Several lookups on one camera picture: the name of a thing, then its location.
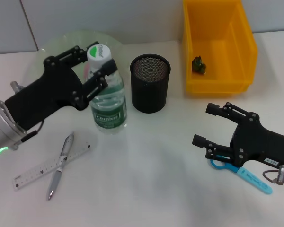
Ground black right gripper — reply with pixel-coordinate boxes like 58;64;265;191
192;101;284;179

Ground green plastic wrapper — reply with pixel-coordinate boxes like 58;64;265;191
191;55;208;75

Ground dark wrist cable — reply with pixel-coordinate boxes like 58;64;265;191
11;119;45;151
262;170;279;184

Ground silver ballpoint pen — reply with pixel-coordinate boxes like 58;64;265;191
46;131;76;201

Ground dark left wrist cable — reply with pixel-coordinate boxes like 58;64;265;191
11;119;45;151

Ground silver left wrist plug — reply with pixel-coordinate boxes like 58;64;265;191
10;81;24;93

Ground pink peach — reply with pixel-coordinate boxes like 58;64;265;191
83;62;92;80

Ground clear green-label water bottle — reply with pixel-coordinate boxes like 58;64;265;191
86;44;128;135

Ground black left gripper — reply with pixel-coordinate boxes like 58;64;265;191
4;41;119;131

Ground translucent green fruit plate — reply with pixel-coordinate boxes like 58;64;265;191
25;30;128;102

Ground black mesh pen holder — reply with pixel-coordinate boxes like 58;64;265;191
129;54;171;114

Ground yellow plastic bin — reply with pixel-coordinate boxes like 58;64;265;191
182;0;259;97

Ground blue scissors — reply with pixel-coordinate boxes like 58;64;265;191
210;155;274;195

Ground clear plastic ruler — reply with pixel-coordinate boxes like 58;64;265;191
13;141;92;192

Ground dark right wrist cable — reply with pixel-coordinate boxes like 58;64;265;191
262;170;279;184

